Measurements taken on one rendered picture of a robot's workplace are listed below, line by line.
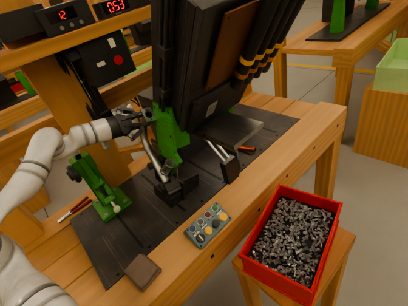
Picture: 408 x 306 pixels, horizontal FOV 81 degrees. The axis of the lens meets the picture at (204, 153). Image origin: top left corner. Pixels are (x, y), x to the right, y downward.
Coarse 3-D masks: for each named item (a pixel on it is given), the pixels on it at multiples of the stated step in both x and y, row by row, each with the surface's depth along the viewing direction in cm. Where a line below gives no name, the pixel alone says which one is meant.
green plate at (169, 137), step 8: (152, 104) 85; (160, 112) 83; (168, 112) 79; (160, 120) 85; (168, 120) 81; (160, 128) 87; (168, 128) 82; (176, 128) 83; (160, 136) 89; (168, 136) 84; (176, 136) 84; (184, 136) 87; (160, 144) 91; (168, 144) 86; (176, 144) 86; (184, 144) 88; (160, 152) 94; (168, 152) 88; (176, 152) 85
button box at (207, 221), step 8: (208, 208) 82; (200, 216) 80; (216, 216) 81; (192, 224) 79; (208, 224) 80; (224, 224) 81; (184, 232) 80; (192, 232) 77; (200, 232) 78; (216, 232) 79; (192, 240) 77; (208, 240) 77; (200, 248) 76
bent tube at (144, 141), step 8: (144, 112) 85; (152, 112) 87; (144, 120) 87; (152, 120) 86; (144, 128) 92; (144, 136) 94; (144, 144) 95; (152, 152) 95; (152, 160) 94; (160, 168) 93; (160, 176) 93
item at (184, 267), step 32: (320, 128) 111; (256, 160) 104; (288, 160) 99; (224, 192) 94; (256, 192) 90; (160, 256) 78; (192, 256) 76; (224, 256) 87; (128, 288) 72; (160, 288) 70; (192, 288) 80
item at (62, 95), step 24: (0, 0) 70; (24, 0) 74; (24, 72) 79; (48, 72) 84; (72, 72) 88; (48, 96) 86; (72, 96) 91; (72, 120) 94; (96, 144) 103; (120, 168) 115; (24, 216) 94; (24, 240) 97
